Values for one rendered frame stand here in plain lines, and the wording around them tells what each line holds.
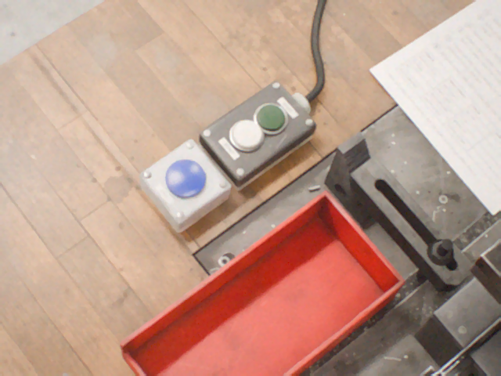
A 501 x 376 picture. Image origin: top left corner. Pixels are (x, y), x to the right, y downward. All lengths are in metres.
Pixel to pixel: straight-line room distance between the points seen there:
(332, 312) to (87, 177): 0.29
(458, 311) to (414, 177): 0.19
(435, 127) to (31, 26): 1.27
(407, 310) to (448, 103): 0.24
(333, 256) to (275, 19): 0.29
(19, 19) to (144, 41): 1.12
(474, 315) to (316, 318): 0.16
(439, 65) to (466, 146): 0.10
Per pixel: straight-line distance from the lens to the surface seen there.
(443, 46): 1.13
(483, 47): 1.15
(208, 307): 0.96
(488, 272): 0.78
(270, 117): 1.01
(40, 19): 2.18
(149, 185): 0.98
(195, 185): 0.97
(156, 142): 1.03
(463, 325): 0.92
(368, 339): 0.98
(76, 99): 1.06
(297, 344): 0.96
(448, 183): 1.06
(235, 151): 1.00
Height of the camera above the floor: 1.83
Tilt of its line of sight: 67 degrees down
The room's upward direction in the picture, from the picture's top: 12 degrees clockwise
